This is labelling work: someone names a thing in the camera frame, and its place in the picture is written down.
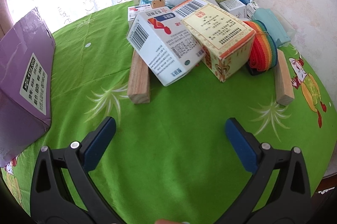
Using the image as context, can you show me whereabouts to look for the white text printed box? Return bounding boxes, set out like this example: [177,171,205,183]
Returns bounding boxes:
[219,0,247,14]

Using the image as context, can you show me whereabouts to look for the small white red box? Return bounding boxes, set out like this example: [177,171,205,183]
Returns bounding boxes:
[128,5,144,28]

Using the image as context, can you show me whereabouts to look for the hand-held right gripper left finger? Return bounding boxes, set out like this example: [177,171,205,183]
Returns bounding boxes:
[30,117,124,224]

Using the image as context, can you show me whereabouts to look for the yellow ornate carton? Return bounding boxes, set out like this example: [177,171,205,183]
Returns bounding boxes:
[171,0,256,82]

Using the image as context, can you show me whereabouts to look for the purple cardboard box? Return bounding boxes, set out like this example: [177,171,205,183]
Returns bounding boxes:
[0,8,56,168]

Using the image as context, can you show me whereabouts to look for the wooden block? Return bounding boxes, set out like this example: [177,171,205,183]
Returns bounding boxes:
[127,50,152,105]
[274,50,294,107]

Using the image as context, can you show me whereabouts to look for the white cartoon print box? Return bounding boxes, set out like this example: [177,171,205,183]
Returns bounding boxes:
[246,1,262,20]

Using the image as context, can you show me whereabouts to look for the white red print medicine box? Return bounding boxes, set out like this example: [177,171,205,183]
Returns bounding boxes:
[126,11,206,87]

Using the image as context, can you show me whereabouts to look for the green printed tablecloth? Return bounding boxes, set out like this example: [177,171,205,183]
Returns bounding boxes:
[0,0,335,224]

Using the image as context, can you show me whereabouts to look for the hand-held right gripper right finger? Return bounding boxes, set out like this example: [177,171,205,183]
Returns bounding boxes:
[224,117,313,224]

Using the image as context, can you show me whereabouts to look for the rainbow striped strap roll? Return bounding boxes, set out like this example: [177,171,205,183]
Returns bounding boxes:
[242,20,278,76]

